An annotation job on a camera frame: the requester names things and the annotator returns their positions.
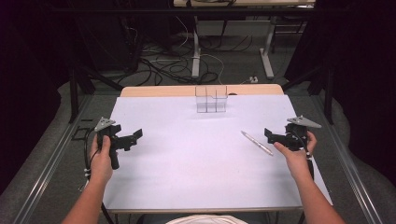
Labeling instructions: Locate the person's right hand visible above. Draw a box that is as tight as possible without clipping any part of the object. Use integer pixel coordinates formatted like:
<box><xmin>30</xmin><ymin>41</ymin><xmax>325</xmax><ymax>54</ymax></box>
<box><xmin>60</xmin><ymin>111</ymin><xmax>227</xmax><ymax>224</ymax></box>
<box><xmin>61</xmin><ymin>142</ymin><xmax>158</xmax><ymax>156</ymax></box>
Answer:
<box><xmin>273</xmin><ymin>130</ymin><xmax>318</xmax><ymax>181</ymax></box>

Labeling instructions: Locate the clear acrylic organizer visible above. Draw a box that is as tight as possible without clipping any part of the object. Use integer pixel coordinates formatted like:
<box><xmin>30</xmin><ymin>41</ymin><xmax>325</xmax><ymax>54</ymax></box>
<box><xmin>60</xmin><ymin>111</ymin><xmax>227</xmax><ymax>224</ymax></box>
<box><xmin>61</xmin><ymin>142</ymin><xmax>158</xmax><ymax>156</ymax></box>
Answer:
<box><xmin>194</xmin><ymin>85</ymin><xmax>229</xmax><ymax>114</ymax></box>

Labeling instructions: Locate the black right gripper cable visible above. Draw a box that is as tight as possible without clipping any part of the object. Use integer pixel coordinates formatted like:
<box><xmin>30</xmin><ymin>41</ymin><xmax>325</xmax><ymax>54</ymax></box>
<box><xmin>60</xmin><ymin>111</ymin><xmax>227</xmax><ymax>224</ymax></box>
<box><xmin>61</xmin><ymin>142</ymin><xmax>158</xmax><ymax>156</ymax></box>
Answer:
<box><xmin>289</xmin><ymin>130</ymin><xmax>316</xmax><ymax>182</ymax></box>

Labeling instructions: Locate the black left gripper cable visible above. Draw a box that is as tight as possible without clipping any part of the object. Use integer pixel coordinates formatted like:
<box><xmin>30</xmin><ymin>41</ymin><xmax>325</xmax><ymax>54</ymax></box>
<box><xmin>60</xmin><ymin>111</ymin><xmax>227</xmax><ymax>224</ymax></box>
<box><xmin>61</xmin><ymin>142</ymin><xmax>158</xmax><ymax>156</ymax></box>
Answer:
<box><xmin>82</xmin><ymin>126</ymin><xmax>117</xmax><ymax>224</ymax></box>

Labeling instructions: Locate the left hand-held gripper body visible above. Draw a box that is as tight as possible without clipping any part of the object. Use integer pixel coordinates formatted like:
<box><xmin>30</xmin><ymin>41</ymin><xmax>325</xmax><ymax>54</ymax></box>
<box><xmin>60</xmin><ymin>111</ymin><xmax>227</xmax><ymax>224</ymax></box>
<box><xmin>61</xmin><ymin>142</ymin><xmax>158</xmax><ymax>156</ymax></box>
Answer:
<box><xmin>93</xmin><ymin>117</ymin><xmax>134</xmax><ymax>171</ymax></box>

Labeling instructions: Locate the black curtain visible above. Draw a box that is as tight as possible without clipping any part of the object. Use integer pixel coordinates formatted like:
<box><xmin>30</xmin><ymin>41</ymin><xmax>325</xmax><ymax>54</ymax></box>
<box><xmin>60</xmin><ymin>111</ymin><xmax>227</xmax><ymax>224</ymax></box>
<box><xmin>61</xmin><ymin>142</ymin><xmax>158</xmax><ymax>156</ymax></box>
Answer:
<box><xmin>0</xmin><ymin>0</ymin><xmax>94</xmax><ymax>195</ymax></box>
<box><xmin>284</xmin><ymin>0</ymin><xmax>396</xmax><ymax>188</ymax></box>

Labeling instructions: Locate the white table sheet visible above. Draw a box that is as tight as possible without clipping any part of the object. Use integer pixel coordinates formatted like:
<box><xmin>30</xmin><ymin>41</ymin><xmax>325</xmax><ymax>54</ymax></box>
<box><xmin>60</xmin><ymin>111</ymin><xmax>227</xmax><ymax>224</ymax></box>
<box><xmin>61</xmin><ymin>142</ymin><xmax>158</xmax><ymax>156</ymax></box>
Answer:
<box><xmin>102</xmin><ymin>94</ymin><xmax>333</xmax><ymax>212</ymax></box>

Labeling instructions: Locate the person's left hand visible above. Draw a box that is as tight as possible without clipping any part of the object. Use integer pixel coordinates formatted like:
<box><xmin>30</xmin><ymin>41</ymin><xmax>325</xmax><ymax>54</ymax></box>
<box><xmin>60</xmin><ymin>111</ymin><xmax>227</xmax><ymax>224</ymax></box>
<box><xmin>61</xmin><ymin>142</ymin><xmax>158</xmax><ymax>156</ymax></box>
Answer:
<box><xmin>89</xmin><ymin>134</ymin><xmax>115</xmax><ymax>185</ymax></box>

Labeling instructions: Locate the tangle of floor cables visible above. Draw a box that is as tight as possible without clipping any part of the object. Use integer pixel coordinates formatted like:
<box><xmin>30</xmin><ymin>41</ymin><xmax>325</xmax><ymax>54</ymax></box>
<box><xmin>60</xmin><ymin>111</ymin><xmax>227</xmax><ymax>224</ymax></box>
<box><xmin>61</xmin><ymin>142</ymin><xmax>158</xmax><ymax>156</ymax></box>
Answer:
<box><xmin>118</xmin><ymin>15</ymin><xmax>254</xmax><ymax>88</ymax></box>

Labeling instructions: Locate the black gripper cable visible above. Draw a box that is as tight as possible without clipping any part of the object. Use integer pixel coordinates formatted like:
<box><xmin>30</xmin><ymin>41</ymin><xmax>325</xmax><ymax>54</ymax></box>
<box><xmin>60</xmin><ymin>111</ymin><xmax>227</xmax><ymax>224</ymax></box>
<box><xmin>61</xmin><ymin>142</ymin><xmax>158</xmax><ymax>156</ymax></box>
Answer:
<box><xmin>289</xmin><ymin>130</ymin><xmax>316</xmax><ymax>182</ymax></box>
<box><xmin>82</xmin><ymin>126</ymin><xmax>117</xmax><ymax>224</ymax></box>

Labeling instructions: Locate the aluminium floor rail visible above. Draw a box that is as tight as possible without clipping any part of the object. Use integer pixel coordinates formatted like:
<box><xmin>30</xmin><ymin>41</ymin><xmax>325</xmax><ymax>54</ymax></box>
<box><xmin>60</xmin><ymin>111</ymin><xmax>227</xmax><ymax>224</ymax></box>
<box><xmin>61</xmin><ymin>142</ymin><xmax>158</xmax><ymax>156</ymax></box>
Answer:
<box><xmin>311</xmin><ymin>92</ymin><xmax>385</xmax><ymax>224</ymax></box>
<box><xmin>11</xmin><ymin>92</ymin><xmax>94</xmax><ymax>224</ymax></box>

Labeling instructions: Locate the person's light shirt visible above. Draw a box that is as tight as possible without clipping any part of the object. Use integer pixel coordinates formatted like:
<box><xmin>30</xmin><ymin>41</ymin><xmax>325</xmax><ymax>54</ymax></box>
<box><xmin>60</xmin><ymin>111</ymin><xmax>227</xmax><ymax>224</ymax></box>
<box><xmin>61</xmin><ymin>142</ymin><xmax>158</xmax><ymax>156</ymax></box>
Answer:
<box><xmin>165</xmin><ymin>214</ymin><xmax>241</xmax><ymax>224</ymax></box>

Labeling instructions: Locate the desk with white legs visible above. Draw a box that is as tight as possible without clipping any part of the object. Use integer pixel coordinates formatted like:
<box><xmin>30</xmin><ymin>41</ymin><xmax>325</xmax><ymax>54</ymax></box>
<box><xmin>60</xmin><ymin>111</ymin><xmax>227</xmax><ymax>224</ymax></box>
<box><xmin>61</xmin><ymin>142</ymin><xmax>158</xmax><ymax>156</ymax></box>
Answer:
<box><xmin>173</xmin><ymin>0</ymin><xmax>317</xmax><ymax>80</ymax></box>

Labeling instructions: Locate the black metal stand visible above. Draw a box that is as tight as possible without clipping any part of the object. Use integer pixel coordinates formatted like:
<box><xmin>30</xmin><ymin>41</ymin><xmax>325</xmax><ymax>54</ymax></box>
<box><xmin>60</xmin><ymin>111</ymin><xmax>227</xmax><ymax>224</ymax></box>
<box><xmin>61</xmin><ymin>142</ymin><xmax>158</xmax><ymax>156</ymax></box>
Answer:
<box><xmin>281</xmin><ymin>60</ymin><xmax>335</xmax><ymax>126</ymax></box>
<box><xmin>68</xmin><ymin>60</ymin><xmax>125</xmax><ymax>124</ymax></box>

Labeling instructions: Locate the silver pen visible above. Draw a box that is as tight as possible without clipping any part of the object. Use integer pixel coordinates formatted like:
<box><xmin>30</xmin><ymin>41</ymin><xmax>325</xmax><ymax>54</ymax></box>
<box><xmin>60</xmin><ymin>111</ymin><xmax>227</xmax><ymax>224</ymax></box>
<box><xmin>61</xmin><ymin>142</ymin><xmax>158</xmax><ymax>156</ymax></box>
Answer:
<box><xmin>240</xmin><ymin>130</ymin><xmax>275</xmax><ymax>157</ymax></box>

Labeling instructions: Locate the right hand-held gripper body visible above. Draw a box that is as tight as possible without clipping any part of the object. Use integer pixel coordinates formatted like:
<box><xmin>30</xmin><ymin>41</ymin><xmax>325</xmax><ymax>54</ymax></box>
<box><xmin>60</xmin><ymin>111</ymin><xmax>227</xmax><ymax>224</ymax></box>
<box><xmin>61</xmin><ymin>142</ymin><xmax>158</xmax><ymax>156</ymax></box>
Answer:
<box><xmin>274</xmin><ymin>115</ymin><xmax>323</xmax><ymax>152</ymax></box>

